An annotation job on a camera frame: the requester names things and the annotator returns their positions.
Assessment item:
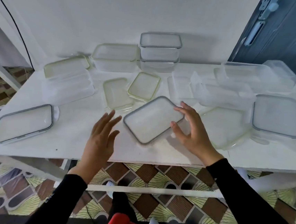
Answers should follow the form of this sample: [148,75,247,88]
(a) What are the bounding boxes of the person's right forearm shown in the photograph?
[201,157,296,224]

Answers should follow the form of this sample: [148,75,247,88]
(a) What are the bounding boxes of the light blue door latch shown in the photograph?
[259,0,280,22]

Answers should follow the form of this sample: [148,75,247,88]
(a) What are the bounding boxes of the blue-grey door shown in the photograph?
[224,0,296,100]

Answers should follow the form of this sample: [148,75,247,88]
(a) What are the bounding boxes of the square green-rimmed clear lid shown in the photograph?
[196,105,254,153]

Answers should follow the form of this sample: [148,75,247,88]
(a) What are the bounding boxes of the black wall cable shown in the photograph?
[0,0,42,71]

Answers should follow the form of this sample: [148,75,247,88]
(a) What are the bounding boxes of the person's left hand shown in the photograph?
[68,106,123,187]

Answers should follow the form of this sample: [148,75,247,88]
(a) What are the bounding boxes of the large green-rimmed clear lid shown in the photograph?
[42,51,91,82]

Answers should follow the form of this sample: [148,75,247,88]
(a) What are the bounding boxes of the large grey-rimmed clear lid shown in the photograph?
[250,93,296,139]
[121,92,187,149]
[0,99,61,150]

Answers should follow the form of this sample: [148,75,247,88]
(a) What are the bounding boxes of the small clear container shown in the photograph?
[164,73,200,107]

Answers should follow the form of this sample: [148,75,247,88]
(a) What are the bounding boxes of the green-lidded container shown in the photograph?
[89,40,140,75]

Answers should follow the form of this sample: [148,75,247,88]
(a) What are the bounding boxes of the white table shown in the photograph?
[0,44,296,211]

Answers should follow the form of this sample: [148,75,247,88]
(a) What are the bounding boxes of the small green-rimmed clear lid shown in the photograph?
[101,75,137,112]

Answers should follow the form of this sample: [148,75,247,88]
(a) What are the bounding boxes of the person's left forearm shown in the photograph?
[23,169,89,224]

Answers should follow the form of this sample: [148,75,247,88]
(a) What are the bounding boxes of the small bright-green-rimmed clear lid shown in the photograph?
[126,70,162,103]

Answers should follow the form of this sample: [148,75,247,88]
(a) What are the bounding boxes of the white door frame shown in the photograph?
[0,57,24,92]

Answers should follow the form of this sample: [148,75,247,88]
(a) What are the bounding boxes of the person's right hand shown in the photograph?
[167,100,229,168]

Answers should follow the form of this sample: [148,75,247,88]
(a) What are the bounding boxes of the black trousers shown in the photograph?
[110,190,140,222]

